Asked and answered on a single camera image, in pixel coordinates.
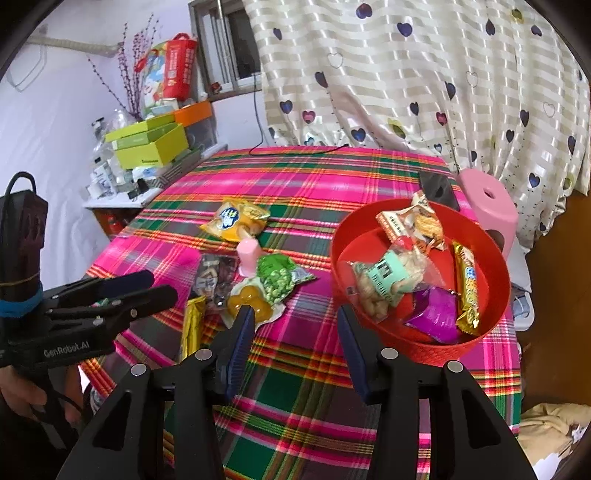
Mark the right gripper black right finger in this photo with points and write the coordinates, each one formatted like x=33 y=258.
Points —
x=469 y=437

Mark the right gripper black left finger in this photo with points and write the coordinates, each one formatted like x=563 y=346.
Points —
x=158 y=424

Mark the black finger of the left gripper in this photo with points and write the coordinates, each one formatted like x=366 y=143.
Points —
x=92 y=290
x=120 y=312

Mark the dark plum snack packet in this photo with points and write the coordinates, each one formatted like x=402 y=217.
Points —
x=214 y=279

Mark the gold rice bar packet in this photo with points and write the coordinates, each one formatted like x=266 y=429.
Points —
x=469 y=315

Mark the clear yellow egg-yolk pack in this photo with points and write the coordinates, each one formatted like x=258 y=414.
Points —
x=249 y=292

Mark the purple snack packet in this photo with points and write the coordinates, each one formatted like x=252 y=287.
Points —
x=434 y=314

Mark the pink jelly cup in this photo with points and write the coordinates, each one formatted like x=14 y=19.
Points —
x=249 y=252

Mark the yellow chip snack bag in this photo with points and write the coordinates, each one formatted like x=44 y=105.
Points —
x=236 y=220

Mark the green pea snack bag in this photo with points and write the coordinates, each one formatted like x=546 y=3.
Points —
x=279 y=274

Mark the clear peanut snack bag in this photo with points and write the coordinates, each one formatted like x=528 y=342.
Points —
x=380 y=286

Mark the orange white snack bag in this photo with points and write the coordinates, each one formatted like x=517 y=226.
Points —
x=414 y=228

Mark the person's left hand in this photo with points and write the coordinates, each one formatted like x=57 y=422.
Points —
x=20 y=394

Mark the white side shelf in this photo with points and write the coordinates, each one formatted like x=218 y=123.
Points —
x=114 y=213

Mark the wooden wardrobe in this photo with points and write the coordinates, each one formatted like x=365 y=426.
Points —
x=556 y=349

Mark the lime green box stack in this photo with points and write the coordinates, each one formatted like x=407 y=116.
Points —
x=154 y=142

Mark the black patterned tray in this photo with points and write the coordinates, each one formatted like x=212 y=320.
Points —
x=161 y=177

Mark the red round plastic basket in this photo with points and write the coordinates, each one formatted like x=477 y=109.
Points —
x=359 y=237

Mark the orange storage box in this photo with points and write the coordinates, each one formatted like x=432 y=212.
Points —
x=193 y=114

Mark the dried flower branches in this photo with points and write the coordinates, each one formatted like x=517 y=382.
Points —
x=130 y=53

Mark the pink plastic stool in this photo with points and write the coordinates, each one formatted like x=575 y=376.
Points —
x=493 y=206

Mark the red gift bag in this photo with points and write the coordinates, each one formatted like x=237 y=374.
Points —
x=166 y=71

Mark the black smartphone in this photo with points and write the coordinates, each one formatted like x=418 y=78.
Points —
x=437 y=188

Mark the heart pattern white curtain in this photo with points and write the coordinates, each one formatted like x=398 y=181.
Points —
x=489 y=85

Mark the window frame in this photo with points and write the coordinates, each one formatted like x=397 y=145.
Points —
x=228 y=57

